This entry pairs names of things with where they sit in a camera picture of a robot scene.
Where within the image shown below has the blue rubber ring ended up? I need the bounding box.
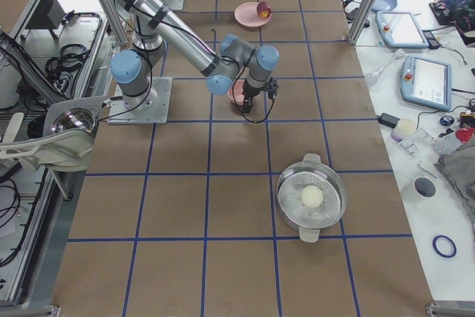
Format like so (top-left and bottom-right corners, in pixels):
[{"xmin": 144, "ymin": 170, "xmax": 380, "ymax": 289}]
[{"xmin": 432, "ymin": 235, "xmax": 457, "ymax": 258}]

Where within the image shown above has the steel steamer pot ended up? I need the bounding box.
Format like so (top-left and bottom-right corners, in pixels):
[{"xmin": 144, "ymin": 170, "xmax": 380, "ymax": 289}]
[{"xmin": 275, "ymin": 153, "xmax": 348, "ymax": 243}]

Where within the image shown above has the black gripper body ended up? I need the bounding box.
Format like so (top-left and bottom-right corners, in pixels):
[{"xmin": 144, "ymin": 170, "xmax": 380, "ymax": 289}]
[{"xmin": 243, "ymin": 77, "xmax": 279, "ymax": 104}]

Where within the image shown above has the black power adapter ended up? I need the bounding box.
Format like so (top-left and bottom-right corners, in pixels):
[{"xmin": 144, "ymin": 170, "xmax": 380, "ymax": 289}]
[{"xmin": 377, "ymin": 113, "xmax": 400, "ymax": 128}]

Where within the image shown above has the shiny metal bowl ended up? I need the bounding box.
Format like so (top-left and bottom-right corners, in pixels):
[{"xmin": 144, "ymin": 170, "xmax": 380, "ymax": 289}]
[{"xmin": 50, "ymin": 108, "xmax": 96, "ymax": 134}]

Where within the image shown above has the small pink bowl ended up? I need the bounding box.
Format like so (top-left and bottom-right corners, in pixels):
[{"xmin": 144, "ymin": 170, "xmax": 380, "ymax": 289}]
[{"xmin": 227, "ymin": 79, "xmax": 244, "ymax": 105}]

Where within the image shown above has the white paper cup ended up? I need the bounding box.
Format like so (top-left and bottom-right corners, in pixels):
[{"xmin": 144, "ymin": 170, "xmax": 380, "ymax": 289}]
[{"xmin": 401, "ymin": 177, "xmax": 436, "ymax": 203}]

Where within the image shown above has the white bun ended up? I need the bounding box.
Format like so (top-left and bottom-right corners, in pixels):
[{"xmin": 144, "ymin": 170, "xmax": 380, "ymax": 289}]
[{"xmin": 301, "ymin": 185, "xmax": 324, "ymax": 208}]

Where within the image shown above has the grey cloth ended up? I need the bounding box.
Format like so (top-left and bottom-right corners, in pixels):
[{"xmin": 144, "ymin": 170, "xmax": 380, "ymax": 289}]
[{"xmin": 434, "ymin": 137, "xmax": 475, "ymax": 224}]

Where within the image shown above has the blue plate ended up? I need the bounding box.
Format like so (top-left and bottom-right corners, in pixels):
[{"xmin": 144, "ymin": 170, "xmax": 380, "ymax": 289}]
[{"xmin": 371, "ymin": 0, "xmax": 398, "ymax": 13}]

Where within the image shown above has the blue teach pendant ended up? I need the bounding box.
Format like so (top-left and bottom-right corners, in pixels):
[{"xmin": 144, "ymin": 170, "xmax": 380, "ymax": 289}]
[
  {"xmin": 399, "ymin": 56, "xmax": 452, "ymax": 112},
  {"xmin": 375, "ymin": 11, "xmax": 429, "ymax": 49}
]

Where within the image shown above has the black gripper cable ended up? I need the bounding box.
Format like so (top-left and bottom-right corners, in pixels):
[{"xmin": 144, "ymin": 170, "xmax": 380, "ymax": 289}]
[{"xmin": 240, "ymin": 92, "xmax": 278, "ymax": 124}]

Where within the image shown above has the red apple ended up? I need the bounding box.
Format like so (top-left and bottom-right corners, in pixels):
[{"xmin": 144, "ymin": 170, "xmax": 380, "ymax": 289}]
[{"xmin": 256, "ymin": 1, "xmax": 272, "ymax": 19}]

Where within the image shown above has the pink plate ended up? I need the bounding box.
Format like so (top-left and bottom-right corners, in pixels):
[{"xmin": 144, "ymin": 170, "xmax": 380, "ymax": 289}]
[{"xmin": 234, "ymin": 2, "xmax": 272, "ymax": 28}]

